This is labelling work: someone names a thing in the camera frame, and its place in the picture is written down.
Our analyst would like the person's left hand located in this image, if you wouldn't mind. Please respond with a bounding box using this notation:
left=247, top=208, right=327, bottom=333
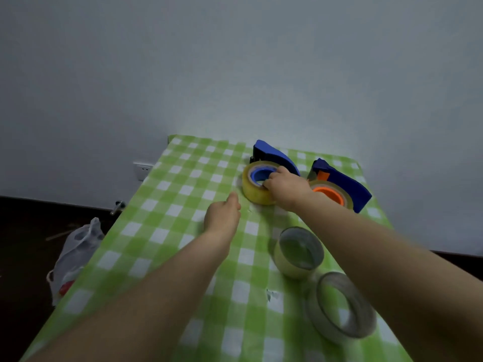
left=203, top=192, right=242, bottom=242

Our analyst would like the person's right hand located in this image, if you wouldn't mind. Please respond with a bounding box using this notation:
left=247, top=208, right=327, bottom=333
left=263, top=166, right=314, bottom=212

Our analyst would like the yellow packing tape roll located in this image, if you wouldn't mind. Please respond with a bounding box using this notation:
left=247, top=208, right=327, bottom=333
left=241, top=161, right=281, bottom=206

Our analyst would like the person's right forearm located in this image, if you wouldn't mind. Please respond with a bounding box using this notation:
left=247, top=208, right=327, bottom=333
left=292, top=192, right=483, bottom=362

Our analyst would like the person's left forearm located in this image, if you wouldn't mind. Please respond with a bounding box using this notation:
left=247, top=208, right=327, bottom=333
left=28, top=232, right=231, bottom=362

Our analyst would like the green checked tablecloth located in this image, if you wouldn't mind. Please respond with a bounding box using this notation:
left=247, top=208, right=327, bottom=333
left=21, top=134, right=414, bottom=362

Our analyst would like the blue tape dispenser orange hub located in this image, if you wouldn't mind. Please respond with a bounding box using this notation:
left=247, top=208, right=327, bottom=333
left=307, top=158, right=373, bottom=214

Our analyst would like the thin yellow tape roll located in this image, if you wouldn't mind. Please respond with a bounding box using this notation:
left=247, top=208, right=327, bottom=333
left=309, top=179, right=354, bottom=211

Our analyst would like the wide clear tape roll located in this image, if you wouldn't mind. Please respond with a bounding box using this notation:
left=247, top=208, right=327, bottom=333
left=273, top=227, right=325, bottom=280

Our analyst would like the narrow clear tape roll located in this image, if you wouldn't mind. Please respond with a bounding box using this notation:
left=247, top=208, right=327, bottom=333
left=305, top=271, right=377, bottom=345

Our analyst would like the white plastic bag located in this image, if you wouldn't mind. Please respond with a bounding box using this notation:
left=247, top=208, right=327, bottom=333
left=46, top=217, right=105, bottom=306

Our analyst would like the white wall socket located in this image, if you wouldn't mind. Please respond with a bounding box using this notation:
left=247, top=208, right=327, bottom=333
left=133, top=161, right=154, bottom=182

